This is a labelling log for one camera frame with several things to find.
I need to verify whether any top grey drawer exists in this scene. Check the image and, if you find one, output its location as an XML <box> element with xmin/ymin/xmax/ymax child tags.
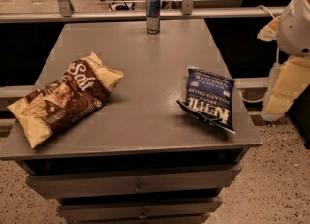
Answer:
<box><xmin>26</xmin><ymin>164</ymin><xmax>241</xmax><ymax>199</ymax></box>

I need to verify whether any metal railing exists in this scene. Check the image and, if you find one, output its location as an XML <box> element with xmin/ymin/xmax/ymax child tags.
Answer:
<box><xmin>0</xmin><ymin>0</ymin><xmax>310</xmax><ymax>24</ymax></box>

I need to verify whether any white cable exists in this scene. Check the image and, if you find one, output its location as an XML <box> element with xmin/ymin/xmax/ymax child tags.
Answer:
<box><xmin>240</xmin><ymin>4</ymin><xmax>281</xmax><ymax>104</ymax></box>

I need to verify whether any brown chip bag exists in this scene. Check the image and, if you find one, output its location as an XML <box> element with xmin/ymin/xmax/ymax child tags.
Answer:
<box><xmin>8</xmin><ymin>53</ymin><xmax>123</xmax><ymax>148</ymax></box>

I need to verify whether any lower grey drawer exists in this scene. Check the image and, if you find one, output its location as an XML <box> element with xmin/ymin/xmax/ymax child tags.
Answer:
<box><xmin>58</xmin><ymin>197</ymin><xmax>222</xmax><ymax>222</ymax></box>

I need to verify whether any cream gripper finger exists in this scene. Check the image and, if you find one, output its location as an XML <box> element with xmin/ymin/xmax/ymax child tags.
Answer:
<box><xmin>257</xmin><ymin>16</ymin><xmax>280</xmax><ymax>42</ymax></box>
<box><xmin>261</xmin><ymin>56</ymin><xmax>310</xmax><ymax>121</ymax></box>

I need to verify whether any Red Bull can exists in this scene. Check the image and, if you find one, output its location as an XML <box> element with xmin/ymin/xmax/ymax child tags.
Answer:
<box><xmin>146</xmin><ymin>0</ymin><xmax>161</xmax><ymax>34</ymax></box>

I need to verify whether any grey drawer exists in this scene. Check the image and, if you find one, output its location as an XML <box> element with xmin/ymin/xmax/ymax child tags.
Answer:
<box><xmin>58</xmin><ymin>197</ymin><xmax>222</xmax><ymax>222</ymax></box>
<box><xmin>26</xmin><ymin>164</ymin><xmax>241</xmax><ymax>199</ymax></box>

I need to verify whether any blue Kettle chip bag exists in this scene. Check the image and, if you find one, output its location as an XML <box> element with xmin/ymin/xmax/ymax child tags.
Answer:
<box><xmin>177</xmin><ymin>66</ymin><xmax>235</xmax><ymax>134</ymax></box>

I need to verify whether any grey drawer cabinet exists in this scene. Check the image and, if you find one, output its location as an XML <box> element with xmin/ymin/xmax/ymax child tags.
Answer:
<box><xmin>0</xmin><ymin>20</ymin><xmax>261</xmax><ymax>224</ymax></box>

